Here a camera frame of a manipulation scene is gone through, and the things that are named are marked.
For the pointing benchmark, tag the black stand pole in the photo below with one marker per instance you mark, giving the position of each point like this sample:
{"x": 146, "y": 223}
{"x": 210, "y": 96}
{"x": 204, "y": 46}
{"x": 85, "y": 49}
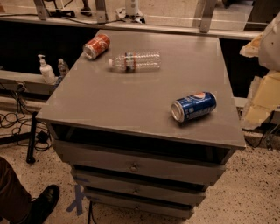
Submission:
{"x": 30, "y": 158}

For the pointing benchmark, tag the black shoe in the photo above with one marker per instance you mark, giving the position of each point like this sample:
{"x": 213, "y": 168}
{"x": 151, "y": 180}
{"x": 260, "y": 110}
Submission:
{"x": 43, "y": 205}

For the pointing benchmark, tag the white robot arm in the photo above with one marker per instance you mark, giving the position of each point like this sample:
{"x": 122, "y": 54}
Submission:
{"x": 264, "y": 93}

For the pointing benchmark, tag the brown trouser leg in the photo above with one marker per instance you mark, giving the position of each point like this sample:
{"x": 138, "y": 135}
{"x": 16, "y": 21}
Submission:
{"x": 14, "y": 199}

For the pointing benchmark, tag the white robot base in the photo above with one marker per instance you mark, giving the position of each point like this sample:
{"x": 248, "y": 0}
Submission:
{"x": 130, "y": 12}

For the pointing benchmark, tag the small clear bottle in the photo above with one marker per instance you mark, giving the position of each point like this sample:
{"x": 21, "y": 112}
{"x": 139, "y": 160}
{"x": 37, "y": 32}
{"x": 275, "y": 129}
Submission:
{"x": 63, "y": 68}

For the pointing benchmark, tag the grey drawer cabinet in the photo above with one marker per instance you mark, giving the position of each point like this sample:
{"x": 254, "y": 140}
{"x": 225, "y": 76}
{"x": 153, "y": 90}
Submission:
{"x": 117, "y": 132}

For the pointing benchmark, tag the blue tape cross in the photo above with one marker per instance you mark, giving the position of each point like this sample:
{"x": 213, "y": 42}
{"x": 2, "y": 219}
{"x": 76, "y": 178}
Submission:
{"x": 77, "y": 202}

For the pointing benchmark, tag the clear plastic water bottle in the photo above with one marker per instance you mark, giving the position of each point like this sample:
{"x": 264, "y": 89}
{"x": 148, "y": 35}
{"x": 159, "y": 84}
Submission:
{"x": 130, "y": 62}

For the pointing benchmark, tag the red soda can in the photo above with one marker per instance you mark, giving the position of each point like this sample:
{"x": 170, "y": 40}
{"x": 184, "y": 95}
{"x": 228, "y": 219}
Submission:
{"x": 96, "y": 46}

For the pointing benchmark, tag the white pump dispenser bottle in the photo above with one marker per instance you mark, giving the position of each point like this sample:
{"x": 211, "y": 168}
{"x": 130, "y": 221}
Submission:
{"x": 46, "y": 70}

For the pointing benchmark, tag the blue pepsi can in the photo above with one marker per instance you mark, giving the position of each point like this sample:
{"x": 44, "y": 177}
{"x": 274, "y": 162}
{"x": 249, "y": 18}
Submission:
{"x": 193, "y": 106}

